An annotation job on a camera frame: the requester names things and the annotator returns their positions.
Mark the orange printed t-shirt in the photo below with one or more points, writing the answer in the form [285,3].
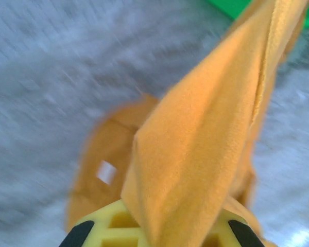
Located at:
[195,128]

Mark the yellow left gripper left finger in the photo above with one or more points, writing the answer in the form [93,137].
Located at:
[105,226]

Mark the green plastic basket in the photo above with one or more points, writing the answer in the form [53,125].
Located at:
[229,6]

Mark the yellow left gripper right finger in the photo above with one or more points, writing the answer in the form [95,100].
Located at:
[234,231]

